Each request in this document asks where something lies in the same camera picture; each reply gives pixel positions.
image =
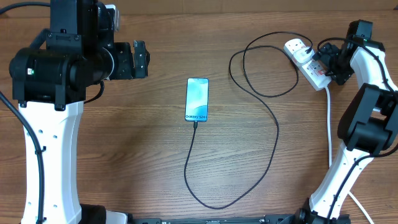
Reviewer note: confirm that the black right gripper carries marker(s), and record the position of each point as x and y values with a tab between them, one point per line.
325	54

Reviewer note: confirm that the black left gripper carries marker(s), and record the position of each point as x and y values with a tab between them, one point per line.
129	70

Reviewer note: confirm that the smartphone with teal screen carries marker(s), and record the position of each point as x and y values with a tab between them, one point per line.
196	104

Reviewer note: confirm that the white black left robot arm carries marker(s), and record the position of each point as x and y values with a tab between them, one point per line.
49	82

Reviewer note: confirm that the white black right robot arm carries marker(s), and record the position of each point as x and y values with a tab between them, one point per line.
368	127

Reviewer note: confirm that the white charger plug adapter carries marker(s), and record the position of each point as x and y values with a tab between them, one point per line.
303	56

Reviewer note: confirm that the white power extension strip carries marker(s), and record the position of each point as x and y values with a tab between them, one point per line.
313	71

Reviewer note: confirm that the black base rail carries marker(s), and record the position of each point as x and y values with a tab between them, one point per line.
211	220

